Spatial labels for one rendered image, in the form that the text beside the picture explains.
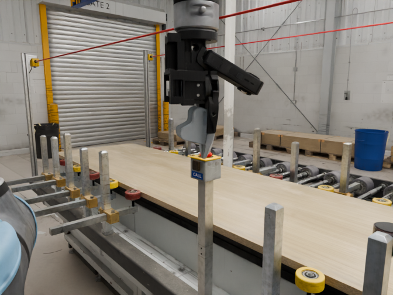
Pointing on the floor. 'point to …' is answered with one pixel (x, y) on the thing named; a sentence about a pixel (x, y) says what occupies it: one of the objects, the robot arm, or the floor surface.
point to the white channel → (228, 85)
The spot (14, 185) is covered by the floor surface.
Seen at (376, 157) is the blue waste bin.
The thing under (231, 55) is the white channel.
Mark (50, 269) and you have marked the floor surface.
